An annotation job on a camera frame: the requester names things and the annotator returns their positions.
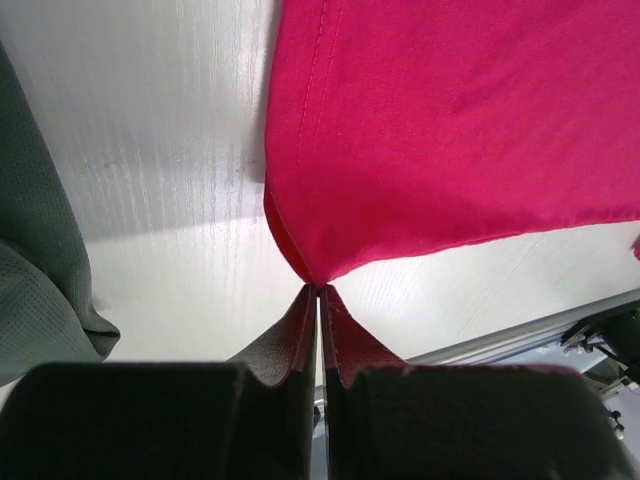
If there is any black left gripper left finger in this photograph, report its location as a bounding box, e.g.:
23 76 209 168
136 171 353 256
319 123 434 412
1 285 316 479

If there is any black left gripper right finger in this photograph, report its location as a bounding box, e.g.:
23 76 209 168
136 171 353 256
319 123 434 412
319 286 635 479

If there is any pink t shirt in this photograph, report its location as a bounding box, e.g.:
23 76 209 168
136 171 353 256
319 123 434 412
264 1 639 286

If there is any grey folded t shirt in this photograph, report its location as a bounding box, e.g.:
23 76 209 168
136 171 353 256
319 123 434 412
1 54 120 385

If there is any aluminium mounting rail frame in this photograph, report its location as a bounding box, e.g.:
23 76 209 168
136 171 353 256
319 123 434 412
407 289 639 365

